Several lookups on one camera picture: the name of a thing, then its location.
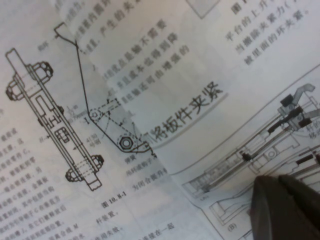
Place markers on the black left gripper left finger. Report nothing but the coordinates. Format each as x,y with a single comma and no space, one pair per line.
270,215

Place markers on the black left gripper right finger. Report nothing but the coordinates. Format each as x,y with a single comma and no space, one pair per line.
307,207

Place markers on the technical hardcover book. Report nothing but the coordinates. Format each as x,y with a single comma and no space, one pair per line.
125,125

